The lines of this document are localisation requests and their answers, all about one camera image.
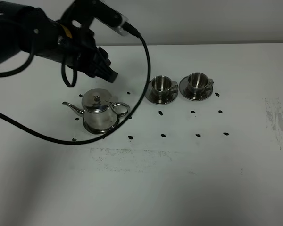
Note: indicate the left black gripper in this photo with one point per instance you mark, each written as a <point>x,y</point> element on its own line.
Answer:
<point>79,48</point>

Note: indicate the stainless steel teapot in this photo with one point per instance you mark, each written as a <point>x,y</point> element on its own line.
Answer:
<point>100,109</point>

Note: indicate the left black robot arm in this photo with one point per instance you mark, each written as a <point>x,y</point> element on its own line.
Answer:
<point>28,29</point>

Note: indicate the steel teapot saucer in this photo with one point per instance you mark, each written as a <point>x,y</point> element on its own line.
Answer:
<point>99,131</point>

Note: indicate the left stainless steel teacup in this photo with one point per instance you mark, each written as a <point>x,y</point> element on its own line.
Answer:
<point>162,85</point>

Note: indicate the stainless steel teacup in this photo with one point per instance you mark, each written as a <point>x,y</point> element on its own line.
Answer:
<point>162,85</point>
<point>198,83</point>

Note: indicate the right stainless steel teacup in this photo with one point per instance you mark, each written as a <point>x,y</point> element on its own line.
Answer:
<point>198,83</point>

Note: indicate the left steel cup saucer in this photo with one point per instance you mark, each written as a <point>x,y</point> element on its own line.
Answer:
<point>150,96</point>

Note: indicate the steel cup saucer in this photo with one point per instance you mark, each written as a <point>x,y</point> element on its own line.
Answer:
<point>150,96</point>
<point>183,88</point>

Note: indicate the right steel cup saucer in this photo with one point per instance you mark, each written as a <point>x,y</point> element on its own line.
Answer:
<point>183,88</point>

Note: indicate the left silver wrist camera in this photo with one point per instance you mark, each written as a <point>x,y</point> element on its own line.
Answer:
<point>110,17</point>

